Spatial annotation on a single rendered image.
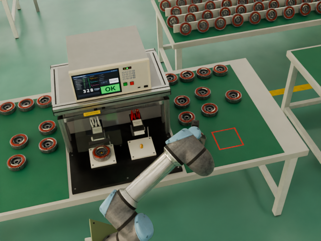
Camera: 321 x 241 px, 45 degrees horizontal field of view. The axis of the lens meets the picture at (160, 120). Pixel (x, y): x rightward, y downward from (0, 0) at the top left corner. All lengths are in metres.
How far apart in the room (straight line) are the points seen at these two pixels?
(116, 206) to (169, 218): 1.29
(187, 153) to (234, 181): 1.55
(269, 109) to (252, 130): 0.24
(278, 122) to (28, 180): 1.59
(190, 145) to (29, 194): 1.05
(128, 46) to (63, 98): 0.48
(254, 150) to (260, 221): 0.76
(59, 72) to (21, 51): 2.52
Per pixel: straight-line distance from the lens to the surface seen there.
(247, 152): 2.42
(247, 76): 2.99
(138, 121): 2.35
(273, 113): 2.70
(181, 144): 1.70
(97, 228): 1.92
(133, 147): 2.39
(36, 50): 4.95
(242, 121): 2.61
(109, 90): 2.22
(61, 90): 2.37
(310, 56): 3.29
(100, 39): 2.37
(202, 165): 1.72
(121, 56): 2.19
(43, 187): 2.36
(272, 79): 4.24
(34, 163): 2.51
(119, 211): 1.75
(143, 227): 1.76
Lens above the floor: 2.54
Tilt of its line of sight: 44 degrees down
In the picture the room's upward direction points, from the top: 4 degrees counter-clockwise
